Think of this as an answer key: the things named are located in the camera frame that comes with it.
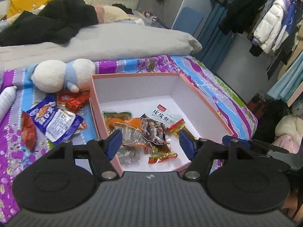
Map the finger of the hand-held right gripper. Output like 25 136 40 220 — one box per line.
253 149 273 158
222 135 284 154

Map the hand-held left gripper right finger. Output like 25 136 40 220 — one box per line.
179 130 257 180

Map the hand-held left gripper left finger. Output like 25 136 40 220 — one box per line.
45 130 123 181

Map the clear plastic snack packet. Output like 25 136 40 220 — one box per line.
116 144 143 165

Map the orange and clear snack packet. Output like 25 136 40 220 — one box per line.
106 118 145 145

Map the yellow and red snack packet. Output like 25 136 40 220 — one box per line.
169 119 200 140

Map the green-edged snack packet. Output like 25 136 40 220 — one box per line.
102 111 132 126

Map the red snack stick packet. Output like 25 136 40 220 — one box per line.
148 152 179 165

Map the shrimp snack packet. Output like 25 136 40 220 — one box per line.
140 113 167 145

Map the pink cardboard box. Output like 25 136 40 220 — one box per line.
89 73 234 174

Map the blue and white snack packet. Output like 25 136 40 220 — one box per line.
26 100 84 146

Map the red snack packet white label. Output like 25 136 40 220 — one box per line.
58 90 91 106

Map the cream fluffy garment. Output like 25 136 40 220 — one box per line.
272 114 303 155

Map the red and black bag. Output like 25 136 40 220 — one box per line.
247 92 268 114

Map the teal cloth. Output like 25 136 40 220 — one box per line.
267 51 303 103

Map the white and blue plush toy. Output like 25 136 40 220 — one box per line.
28 59 96 93

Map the grey duvet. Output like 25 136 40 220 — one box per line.
0 22 203 71

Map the blue curtain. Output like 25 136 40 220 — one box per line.
196 3 235 73

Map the white spray bottle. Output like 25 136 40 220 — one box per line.
0 86 17 123

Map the white puffer jacket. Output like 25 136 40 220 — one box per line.
251 0 293 54

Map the blue padded board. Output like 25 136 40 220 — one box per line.
172 7 204 38

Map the beige blanket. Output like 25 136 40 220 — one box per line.
95 5 145 26

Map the blue and white jersey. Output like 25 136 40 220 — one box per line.
283 0 298 39

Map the group of small bottles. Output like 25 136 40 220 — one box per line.
141 10 157 20

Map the black jacket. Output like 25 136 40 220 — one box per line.
0 0 100 47

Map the black hanging coat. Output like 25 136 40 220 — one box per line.
218 0 267 35

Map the yellow pillow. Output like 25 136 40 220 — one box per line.
7 0 62 19

